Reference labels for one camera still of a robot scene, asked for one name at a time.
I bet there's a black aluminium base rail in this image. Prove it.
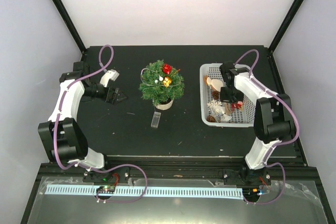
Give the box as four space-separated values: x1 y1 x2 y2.
107 156 321 185

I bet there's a brown pine cone ornament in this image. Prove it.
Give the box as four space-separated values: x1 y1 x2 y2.
212 90 220 100

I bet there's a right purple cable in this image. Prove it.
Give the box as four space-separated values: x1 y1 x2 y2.
235 50 300 206

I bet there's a white cable duct strip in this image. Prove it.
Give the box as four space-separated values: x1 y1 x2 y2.
45 185 244 200

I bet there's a black right frame post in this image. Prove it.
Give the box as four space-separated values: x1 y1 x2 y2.
268 0 304 54

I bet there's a gold bell ornament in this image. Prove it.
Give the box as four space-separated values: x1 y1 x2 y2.
162 77 172 87

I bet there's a black left frame post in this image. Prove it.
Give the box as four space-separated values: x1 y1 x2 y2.
52 0 87 54

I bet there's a black frame post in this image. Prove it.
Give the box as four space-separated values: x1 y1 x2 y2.
52 0 87 54
268 0 304 54

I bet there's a white plastic basket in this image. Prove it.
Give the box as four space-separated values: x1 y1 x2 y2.
199 63 255 127

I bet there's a purple cable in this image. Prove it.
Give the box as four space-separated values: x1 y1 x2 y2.
53 45 149 204
235 50 300 206

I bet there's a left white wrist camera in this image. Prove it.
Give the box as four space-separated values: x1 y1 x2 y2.
100 70 119 88

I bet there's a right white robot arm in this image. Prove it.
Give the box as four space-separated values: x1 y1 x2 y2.
219 61 299 184

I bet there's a clear string light wire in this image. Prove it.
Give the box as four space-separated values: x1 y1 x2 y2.
140 68 184 108

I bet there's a clear light battery box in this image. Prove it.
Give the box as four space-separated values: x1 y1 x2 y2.
151 111 161 129

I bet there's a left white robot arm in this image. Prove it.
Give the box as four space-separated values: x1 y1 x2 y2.
38 61 126 182

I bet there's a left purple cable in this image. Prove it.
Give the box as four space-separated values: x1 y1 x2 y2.
53 45 149 204

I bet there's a white snowflake ornament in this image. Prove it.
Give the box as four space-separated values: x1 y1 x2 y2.
207 99 225 114

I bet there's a white mushroom ornament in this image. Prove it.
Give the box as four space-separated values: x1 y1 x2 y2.
204 76 224 92

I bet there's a red star ornament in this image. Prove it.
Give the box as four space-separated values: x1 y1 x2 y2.
231 102 244 111

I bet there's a small green christmas tree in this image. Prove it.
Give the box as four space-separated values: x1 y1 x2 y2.
139 60 185 111

